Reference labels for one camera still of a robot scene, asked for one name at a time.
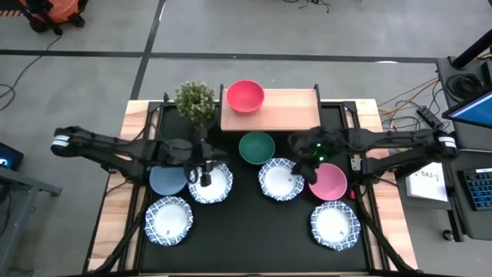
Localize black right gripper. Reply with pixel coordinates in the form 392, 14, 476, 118
288, 128, 343, 185

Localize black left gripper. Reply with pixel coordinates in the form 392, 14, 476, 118
178, 138, 229, 189

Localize blue patterned paper plate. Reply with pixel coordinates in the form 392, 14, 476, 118
144, 195, 194, 247
258, 157, 305, 202
309, 200, 362, 252
187, 162, 234, 205

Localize pink bowl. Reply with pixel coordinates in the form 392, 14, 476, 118
307, 162, 349, 202

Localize blue bowl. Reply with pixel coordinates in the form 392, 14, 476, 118
148, 165, 189, 196

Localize green bowl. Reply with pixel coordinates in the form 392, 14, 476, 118
238, 131, 276, 165

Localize wooden shelf with black legs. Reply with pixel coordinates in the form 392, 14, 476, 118
218, 83, 323, 133

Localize black table mat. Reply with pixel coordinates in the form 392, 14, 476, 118
140, 102, 370, 272

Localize small potted green plant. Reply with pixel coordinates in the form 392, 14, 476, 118
175, 80, 218, 130

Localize red bowl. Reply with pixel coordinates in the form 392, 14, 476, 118
225, 79, 265, 116

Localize white paper sheet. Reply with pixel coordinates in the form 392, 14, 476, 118
405, 162, 449, 203

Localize black power strip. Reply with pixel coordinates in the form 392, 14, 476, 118
416, 106, 444, 130

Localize grey desk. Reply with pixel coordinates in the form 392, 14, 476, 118
435, 56, 492, 242

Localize black keyboard with blue keys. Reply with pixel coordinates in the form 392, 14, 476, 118
459, 168, 492, 212

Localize computer monitor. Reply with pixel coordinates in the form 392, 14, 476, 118
441, 90, 492, 130

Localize grey metal cart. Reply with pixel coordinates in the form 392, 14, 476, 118
0, 167, 63, 272

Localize black device with blue light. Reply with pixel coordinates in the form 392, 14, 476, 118
0, 142, 25, 172

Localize black pole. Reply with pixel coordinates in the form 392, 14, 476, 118
451, 28, 492, 70

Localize orange shop vacuum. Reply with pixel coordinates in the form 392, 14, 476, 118
18, 0, 89, 35

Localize black metal rig frame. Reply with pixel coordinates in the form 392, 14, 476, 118
82, 92, 421, 277

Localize yellow and orange cables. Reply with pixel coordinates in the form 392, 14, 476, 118
377, 78, 440, 130

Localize tangled black floor cables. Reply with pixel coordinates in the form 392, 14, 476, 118
283, 0, 332, 14

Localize coiled black cable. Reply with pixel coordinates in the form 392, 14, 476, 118
447, 72, 484, 99

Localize black floor cable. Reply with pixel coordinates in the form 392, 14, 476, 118
0, 33, 65, 112

